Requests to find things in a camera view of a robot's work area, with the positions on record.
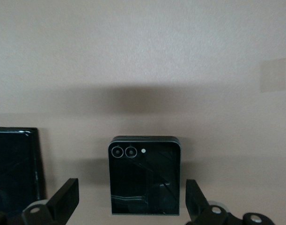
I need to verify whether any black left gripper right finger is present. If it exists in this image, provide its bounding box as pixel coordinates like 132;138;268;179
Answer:
185;179;243;225

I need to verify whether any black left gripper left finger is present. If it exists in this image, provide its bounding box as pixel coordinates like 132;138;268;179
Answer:
21;178;80;225

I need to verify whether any tall black phone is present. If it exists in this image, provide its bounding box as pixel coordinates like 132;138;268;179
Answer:
0;127;47;213

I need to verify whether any small black flip phone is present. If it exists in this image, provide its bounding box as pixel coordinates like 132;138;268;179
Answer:
107;135;182;216

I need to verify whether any brown tape patch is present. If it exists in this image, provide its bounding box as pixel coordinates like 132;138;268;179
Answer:
260;58;286;94

